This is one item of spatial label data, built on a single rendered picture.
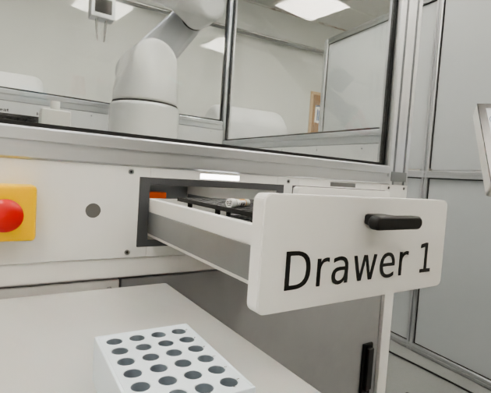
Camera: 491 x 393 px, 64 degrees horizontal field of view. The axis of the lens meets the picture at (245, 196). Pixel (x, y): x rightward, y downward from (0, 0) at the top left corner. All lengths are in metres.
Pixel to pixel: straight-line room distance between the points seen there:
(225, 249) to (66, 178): 0.29
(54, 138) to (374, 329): 0.86
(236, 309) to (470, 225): 1.71
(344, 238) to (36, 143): 0.43
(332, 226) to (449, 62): 2.17
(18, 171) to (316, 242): 0.41
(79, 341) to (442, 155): 2.19
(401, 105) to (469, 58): 1.42
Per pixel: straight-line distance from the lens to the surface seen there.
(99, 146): 0.63
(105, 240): 0.64
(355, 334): 1.05
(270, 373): 0.40
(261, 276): 0.35
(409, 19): 1.12
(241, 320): 0.81
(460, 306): 2.39
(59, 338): 0.48
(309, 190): 0.81
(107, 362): 0.33
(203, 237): 0.48
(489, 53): 2.41
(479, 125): 1.30
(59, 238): 0.63
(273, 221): 0.35
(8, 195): 0.57
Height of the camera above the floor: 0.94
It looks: 3 degrees down
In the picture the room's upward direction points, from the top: 4 degrees clockwise
